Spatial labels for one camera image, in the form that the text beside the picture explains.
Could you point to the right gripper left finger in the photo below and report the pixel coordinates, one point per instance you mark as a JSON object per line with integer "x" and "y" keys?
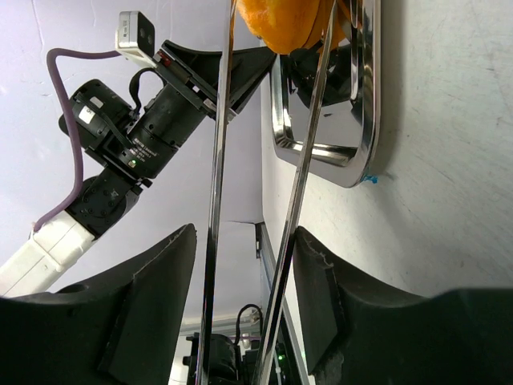
{"x": 118, "y": 327}

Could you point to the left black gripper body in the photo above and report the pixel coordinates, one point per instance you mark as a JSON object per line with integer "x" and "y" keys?
{"x": 194, "y": 75}

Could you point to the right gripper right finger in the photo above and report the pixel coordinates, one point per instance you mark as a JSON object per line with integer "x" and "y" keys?
{"x": 359, "y": 330}

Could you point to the metal tongs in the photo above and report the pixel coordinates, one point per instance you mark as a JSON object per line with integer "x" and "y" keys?
{"x": 243, "y": 274}

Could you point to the oval bread loaf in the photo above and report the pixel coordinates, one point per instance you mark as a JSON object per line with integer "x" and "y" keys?
{"x": 286, "y": 25}

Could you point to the metal tray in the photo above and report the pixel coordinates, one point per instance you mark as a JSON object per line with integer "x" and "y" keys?
{"x": 350, "y": 114}

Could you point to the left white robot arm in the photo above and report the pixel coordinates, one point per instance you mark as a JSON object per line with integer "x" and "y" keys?
{"x": 132, "y": 142}

